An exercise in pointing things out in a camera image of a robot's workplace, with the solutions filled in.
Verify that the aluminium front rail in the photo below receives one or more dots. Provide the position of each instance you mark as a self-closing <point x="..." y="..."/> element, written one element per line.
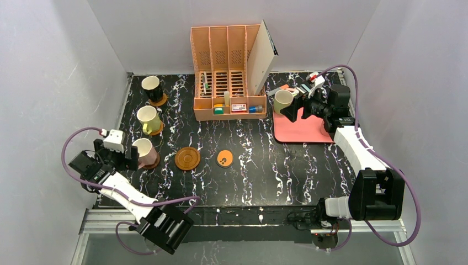
<point x="103" y="221"/>

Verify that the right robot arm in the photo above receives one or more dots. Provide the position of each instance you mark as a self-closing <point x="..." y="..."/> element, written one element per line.
<point x="377" y="193"/>

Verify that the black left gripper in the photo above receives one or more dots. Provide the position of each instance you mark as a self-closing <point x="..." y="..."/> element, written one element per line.
<point x="129" y="157"/>

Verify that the plain orange coaster near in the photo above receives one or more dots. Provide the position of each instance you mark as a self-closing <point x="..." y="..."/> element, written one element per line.
<point x="156" y="132"/>

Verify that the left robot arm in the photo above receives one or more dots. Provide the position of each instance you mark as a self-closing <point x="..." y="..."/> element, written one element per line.
<point x="158" y="221"/>

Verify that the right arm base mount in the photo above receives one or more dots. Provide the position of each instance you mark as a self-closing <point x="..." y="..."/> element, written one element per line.
<point x="324" y="229"/>

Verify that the grey marker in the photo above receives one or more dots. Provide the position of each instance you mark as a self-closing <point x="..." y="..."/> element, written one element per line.
<point x="273" y="92"/>

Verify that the pen in organizer slot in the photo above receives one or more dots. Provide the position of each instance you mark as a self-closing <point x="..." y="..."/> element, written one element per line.
<point x="205" y="82"/>

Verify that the plain orange coaster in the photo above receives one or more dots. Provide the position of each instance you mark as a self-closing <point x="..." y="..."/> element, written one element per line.
<point x="159" y="103"/>
<point x="156" y="132"/>

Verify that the black mug white inside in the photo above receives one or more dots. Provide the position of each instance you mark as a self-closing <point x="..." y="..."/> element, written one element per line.
<point x="151" y="86"/>

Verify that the blue grey bottle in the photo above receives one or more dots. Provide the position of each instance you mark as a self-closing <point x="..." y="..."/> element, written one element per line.
<point x="256" y="109"/>

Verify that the teal eraser block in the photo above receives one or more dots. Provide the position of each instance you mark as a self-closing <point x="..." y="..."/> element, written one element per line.
<point x="304" y="88"/>

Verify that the pink tray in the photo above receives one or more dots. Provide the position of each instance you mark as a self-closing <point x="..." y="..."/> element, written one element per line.
<point x="310" y="130"/>

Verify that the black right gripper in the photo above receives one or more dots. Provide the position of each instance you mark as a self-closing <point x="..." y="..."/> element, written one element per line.
<point x="299" y="108"/>

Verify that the white tube in organizer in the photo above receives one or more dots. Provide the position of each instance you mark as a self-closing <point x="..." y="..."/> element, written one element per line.
<point x="226" y="98"/>

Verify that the orange desk file organizer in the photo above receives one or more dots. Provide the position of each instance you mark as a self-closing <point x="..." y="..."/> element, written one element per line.
<point x="223" y="52"/>

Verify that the white leaning book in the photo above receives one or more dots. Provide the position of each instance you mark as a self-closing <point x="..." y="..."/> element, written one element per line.
<point x="260" y="62"/>

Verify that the red white card box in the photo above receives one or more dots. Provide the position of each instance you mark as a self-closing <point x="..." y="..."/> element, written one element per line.
<point x="239" y="108"/>

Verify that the green mug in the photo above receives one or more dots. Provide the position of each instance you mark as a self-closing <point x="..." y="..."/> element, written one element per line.
<point x="282" y="99"/>

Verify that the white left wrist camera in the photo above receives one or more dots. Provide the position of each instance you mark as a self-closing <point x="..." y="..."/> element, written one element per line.
<point x="113" y="140"/>

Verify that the ridged orange round coaster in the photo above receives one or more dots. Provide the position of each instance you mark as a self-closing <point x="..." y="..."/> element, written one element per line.
<point x="187" y="158"/>

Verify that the orange coaster with black logo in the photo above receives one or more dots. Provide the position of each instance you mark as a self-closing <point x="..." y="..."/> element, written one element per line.
<point x="224" y="159"/>

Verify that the dark brown wooden coaster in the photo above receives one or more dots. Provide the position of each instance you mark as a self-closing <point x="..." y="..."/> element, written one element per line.
<point x="155" y="164"/>

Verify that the plain orange coaster far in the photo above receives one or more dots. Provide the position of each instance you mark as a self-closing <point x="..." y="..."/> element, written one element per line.
<point x="159" y="103"/>

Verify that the yellow mug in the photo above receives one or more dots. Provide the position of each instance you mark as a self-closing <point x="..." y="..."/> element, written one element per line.
<point x="149" y="119"/>

